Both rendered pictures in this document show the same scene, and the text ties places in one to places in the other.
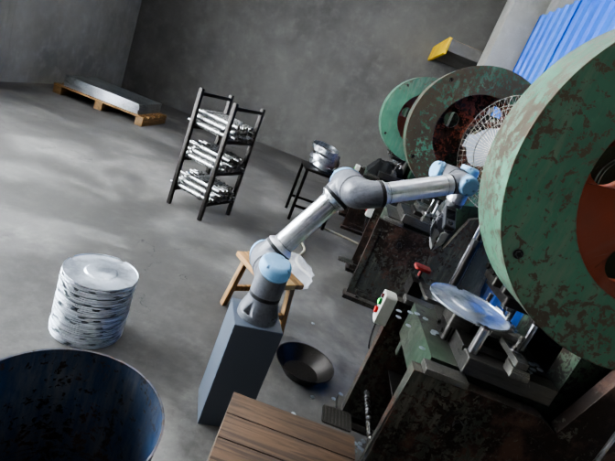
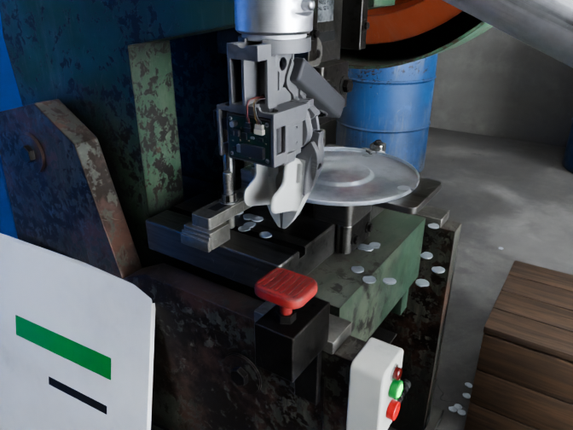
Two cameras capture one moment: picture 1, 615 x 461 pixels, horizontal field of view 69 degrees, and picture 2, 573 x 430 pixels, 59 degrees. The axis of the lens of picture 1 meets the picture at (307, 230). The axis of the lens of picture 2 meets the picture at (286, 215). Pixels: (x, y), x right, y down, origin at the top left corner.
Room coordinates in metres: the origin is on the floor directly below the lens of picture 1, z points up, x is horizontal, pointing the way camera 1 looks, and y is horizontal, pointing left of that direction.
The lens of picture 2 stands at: (2.24, -0.20, 1.10)
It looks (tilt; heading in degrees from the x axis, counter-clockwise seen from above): 25 degrees down; 215
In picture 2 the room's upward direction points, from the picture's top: straight up
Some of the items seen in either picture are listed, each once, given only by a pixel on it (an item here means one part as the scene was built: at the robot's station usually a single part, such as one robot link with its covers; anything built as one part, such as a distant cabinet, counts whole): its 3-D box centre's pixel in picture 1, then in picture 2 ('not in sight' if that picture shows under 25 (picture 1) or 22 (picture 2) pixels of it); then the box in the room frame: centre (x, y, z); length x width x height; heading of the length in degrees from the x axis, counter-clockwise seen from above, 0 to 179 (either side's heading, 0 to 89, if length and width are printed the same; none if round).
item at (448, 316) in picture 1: (447, 316); (360, 212); (1.48, -0.57, 0.72); 0.25 x 0.14 x 0.14; 92
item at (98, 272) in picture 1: (102, 271); not in sight; (1.61, 0.72, 0.28); 0.29 x 0.29 x 0.01
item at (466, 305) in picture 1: (469, 305); (338, 172); (1.48, -0.62, 0.78); 0.29 x 0.29 x 0.01
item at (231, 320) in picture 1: (237, 364); not in sight; (1.46, 0.06, 0.23); 0.18 x 0.18 x 0.45; 19
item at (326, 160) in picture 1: (317, 182); not in sight; (4.48, 0.09, 0.40); 0.45 x 0.40 x 0.79; 14
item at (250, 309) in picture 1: (261, 304); not in sight; (1.46, 0.06, 0.50); 0.15 x 0.15 x 0.10
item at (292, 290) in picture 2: (419, 273); (286, 307); (1.80, -0.51, 0.72); 0.07 x 0.06 x 0.08; 92
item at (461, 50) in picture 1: (466, 58); not in sight; (7.47, -1.27, 2.44); 1.25 x 0.92 x 0.27; 2
